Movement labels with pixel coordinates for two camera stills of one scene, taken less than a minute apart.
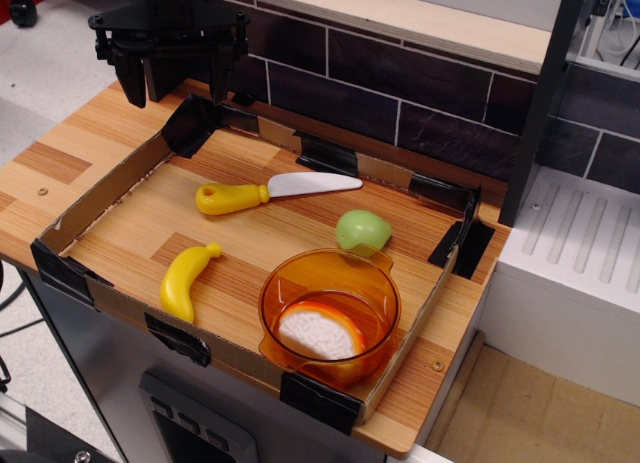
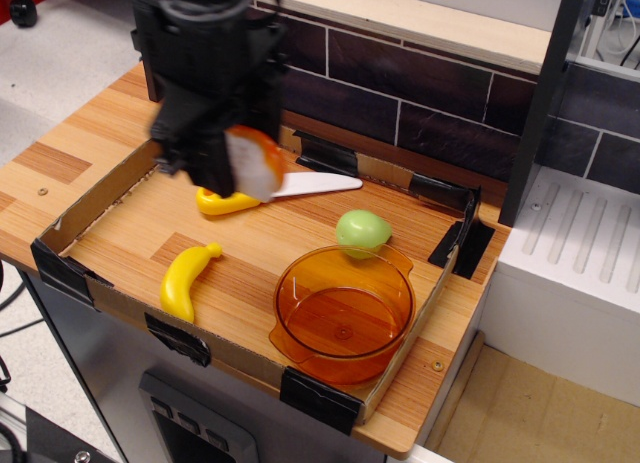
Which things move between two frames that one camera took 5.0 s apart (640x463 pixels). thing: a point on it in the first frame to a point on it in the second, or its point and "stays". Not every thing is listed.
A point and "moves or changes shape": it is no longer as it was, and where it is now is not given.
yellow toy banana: [179, 276] stays
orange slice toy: [320, 330] to [255, 163]
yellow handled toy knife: [218, 198] stays
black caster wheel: [23, 11] stays
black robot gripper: [162, 22] to [213, 56]
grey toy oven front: [189, 429] stays
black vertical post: [548, 88] stays
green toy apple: [358, 226] stays
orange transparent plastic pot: [330, 314] moves or changes shape
